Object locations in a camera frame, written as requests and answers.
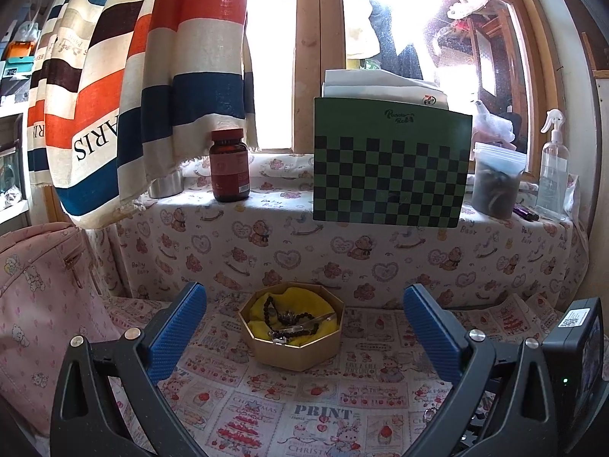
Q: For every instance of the pink printed packet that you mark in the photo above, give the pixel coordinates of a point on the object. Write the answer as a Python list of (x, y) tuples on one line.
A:
[(572, 195)]

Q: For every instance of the striped curtain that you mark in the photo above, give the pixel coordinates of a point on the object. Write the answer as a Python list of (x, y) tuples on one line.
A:
[(142, 81)]

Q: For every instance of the yellow cloth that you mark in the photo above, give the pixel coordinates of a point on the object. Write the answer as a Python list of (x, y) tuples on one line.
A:
[(314, 302)]

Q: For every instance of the wooden window frame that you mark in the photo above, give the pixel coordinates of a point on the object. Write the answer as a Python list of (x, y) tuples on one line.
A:
[(309, 57)]

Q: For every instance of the strawberry print cloth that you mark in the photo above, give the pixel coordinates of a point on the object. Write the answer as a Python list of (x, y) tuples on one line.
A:
[(304, 400)]

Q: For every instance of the octagonal cardboard box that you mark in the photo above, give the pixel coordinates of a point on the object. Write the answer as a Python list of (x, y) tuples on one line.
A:
[(295, 354)]

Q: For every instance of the dark pen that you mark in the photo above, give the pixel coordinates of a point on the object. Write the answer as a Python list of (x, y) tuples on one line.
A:
[(527, 213)]

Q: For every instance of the green checkered board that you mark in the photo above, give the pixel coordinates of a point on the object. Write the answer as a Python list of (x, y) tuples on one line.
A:
[(390, 166)]

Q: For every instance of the brown pill bottle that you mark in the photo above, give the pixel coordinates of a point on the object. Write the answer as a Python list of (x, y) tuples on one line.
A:
[(231, 166)]

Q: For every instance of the bear print cloth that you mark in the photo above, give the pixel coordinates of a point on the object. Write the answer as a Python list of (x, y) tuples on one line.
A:
[(380, 257)]

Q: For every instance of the clear plastic container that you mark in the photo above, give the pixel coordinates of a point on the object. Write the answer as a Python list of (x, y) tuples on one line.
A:
[(497, 185)]

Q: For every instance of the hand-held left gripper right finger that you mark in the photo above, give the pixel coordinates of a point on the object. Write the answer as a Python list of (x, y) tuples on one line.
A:
[(433, 331)]

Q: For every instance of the silver metal cup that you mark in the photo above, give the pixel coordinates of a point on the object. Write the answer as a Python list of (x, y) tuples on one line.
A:
[(166, 185)]

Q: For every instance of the pink bear print bag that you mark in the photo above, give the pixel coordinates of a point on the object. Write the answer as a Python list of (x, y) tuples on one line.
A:
[(43, 323)]

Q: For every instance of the white folded papers behind board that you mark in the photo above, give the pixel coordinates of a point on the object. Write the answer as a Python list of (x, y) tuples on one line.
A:
[(380, 88)]

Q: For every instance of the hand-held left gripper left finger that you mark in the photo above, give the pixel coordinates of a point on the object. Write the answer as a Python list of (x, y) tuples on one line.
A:
[(176, 328)]

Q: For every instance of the clear spray bottle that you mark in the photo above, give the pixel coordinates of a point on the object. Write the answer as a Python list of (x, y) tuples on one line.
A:
[(552, 171)]

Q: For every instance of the crumpled white plastic bag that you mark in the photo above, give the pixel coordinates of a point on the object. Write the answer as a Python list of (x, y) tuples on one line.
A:
[(492, 121)]

